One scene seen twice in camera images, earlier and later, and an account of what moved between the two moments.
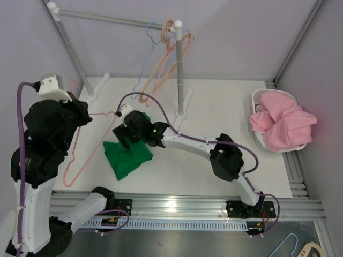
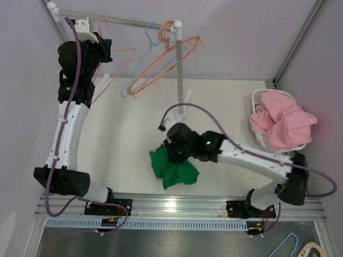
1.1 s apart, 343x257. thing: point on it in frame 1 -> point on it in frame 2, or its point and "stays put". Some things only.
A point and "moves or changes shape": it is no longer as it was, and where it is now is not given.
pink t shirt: x=285 y=124 stays put
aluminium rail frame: x=84 y=204 stays put
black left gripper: x=82 y=107 -> x=105 y=48
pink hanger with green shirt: x=76 y=141 -> x=99 y=65
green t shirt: x=124 y=160 -> x=172 y=173
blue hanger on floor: x=296 y=245 stays put
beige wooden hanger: x=164 y=37 moves or changes shape
